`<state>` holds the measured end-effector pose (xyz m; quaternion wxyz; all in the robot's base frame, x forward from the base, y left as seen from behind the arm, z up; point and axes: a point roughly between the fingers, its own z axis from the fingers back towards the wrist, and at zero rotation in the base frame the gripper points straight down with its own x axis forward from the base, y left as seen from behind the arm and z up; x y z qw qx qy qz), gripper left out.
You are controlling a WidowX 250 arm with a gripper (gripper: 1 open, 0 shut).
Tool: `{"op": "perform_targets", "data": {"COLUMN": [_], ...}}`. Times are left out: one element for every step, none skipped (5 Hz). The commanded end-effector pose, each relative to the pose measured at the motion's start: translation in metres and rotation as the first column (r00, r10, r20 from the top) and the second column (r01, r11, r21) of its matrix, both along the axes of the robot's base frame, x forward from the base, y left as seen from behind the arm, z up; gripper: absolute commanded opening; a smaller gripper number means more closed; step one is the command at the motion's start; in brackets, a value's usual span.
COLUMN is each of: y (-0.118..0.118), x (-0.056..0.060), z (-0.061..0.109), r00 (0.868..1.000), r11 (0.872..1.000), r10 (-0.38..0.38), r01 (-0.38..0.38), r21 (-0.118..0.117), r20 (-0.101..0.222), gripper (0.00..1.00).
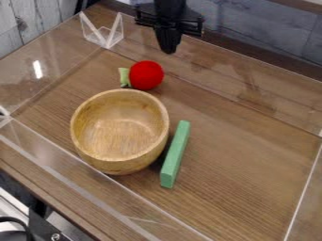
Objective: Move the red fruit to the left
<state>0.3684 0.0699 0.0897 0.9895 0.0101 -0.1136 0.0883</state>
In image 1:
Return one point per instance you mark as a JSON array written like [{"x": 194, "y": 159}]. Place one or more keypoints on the black clamp bracket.
[{"x": 43, "y": 230}]

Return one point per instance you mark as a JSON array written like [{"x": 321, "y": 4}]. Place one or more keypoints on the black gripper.
[{"x": 173, "y": 19}]

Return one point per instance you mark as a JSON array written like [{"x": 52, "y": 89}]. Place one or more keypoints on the green rectangular block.
[{"x": 173, "y": 160}]

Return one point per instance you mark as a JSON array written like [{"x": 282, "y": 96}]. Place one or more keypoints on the clear acrylic tray wall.
[{"x": 249, "y": 184}]

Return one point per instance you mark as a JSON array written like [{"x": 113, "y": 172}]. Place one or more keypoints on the red plush strawberry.
[{"x": 143, "y": 75}]

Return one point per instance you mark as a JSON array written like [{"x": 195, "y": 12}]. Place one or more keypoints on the wooden bowl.
[{"x": 119, "y": 130}]

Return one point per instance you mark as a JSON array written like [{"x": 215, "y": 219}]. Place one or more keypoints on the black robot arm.
[{"x": 171, "y": 19}]

